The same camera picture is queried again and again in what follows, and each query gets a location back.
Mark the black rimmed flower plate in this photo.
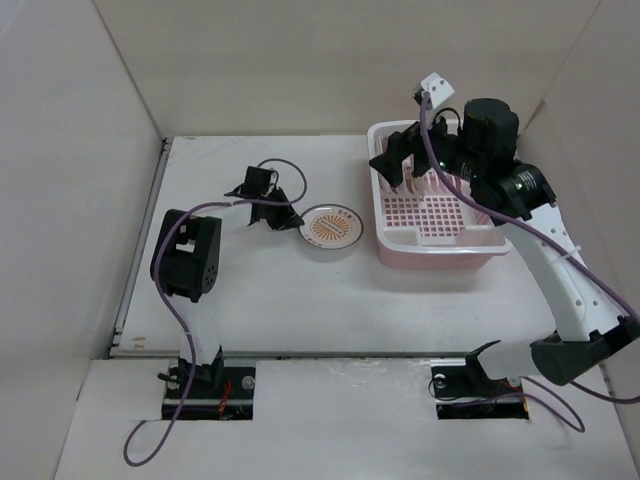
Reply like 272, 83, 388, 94
405, 157, 425, 197

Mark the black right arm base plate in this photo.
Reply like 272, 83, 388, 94
428, 362, 529, 420

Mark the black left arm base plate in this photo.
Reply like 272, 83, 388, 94
157, 366, 256, 421

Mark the green rimmed white plate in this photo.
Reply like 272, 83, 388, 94
378, 137, 391, 196

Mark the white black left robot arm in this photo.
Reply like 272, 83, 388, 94
150, 159, 308, 303

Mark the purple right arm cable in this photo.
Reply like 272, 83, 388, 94
418, 92, 640, 434

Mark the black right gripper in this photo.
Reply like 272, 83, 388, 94
370, 101, 486, 186

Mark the orange sunburst plate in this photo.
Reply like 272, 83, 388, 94
298, 203, 364, 251

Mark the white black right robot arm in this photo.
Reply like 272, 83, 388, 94
367, 98, 639, 397

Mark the white pink dish rack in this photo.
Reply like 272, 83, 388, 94
366, 118, 515, 269

